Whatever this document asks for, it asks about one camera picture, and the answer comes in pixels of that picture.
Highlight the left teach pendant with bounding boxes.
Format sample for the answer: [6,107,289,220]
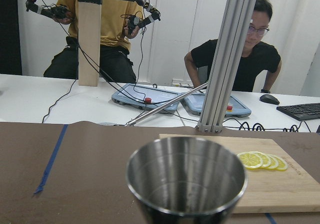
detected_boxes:
[111,83,181,111]

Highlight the aluminium frame post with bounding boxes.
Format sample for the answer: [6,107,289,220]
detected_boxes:
[197,0,256,133]

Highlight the person in yellow shirt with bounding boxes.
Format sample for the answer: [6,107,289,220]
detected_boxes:
[43,0,142,83]

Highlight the right teach pendant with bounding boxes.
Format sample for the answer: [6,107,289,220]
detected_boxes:
[180,93,251,118]

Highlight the wooden plank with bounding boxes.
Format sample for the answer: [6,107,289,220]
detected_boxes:
[78,2,102,87]

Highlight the black computer mouse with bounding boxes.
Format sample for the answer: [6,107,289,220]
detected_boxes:
[259,94,280,105]

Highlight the green handled reacher grabber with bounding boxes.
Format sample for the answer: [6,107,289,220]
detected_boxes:
[123,83,208,126]

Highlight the black keyboard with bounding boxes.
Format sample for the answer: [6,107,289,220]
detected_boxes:
[276,103,320,121]

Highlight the lemon slice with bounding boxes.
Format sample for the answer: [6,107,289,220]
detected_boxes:
[253,151,271,168]
[265,154,279,170]
[271,155,288,171]
[237,152,263,169]

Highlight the person in black shirt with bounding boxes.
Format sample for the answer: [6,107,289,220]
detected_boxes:
[184,0,282,93]

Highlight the teach pendant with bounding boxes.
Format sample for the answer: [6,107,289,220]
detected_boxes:
[111,83,181,111]
[180,93,251,118]

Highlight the brown table mat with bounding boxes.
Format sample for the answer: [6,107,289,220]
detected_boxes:
[0,120,320,224]

